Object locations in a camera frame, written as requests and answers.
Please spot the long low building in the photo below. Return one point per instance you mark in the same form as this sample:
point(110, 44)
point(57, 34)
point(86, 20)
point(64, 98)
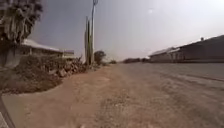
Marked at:
point(200, 50)

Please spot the dry shrub mound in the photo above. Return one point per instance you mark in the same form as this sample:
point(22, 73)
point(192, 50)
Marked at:
point(30, 73)

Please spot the pale-roofed low building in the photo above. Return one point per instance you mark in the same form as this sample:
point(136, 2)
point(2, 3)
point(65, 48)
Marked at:
point(40, 48)

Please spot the tan dirt and concrete ground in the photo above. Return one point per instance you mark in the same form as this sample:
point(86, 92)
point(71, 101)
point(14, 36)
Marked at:
point(110, 100)

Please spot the grey road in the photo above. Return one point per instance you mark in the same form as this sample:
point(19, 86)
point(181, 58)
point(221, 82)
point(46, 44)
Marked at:
point(186, 75)

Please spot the pile of rocks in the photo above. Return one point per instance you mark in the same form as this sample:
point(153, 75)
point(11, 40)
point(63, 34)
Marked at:
point(66, 68)

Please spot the small round tree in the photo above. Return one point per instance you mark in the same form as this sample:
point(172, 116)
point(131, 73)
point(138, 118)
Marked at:
point(99, 56)

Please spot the low dark bushes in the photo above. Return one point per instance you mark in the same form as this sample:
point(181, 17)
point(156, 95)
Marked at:
point(131, 60)

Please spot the large dark tree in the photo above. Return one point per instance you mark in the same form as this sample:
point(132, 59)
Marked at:
point(18, 20)

